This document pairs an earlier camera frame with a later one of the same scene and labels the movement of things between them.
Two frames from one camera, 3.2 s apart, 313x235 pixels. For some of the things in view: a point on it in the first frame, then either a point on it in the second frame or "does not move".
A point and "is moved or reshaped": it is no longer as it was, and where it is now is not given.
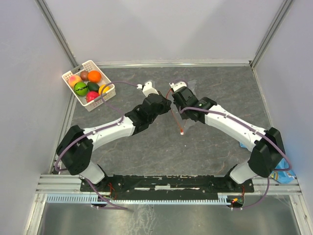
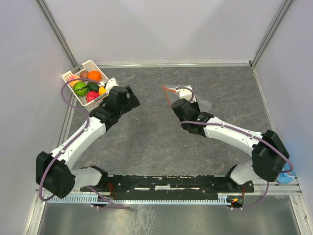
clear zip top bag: x=183 y=124 is moved or reshaped
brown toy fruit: x=84 y=75 does not move
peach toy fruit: x=73 y=80 does not move
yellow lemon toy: x=104 y=90 does not move
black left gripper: x=166 y=104 to x=132 y=102
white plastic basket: x=89 y=66 does not move
